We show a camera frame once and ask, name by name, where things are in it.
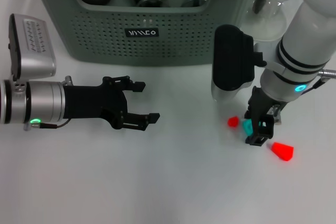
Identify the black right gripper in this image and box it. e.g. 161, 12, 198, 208
244, 86, 279, 147

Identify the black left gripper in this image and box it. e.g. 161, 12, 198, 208
62, 76, 161, 132

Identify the teal square toy plate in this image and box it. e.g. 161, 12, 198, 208
241, 119, 266, 137

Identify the small orange-red toy block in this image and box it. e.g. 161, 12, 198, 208
227, 115, 240, 128

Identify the orange-red wedge toy block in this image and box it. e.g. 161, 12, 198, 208
267, 141, 295, 162

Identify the glass teacup black holder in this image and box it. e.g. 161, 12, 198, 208
181, 0, 208, 8
136, 0, 164, 8

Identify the grey-green perforated storage basket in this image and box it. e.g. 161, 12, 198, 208
25, 0, 266, 66

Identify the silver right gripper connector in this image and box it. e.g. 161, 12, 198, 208
272, 104, 282, 125

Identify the glass carafe black lid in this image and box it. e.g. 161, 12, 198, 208
241, 0, 300, 42

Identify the left arm cable plug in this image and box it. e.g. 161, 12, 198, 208
23, 119, 71, 132

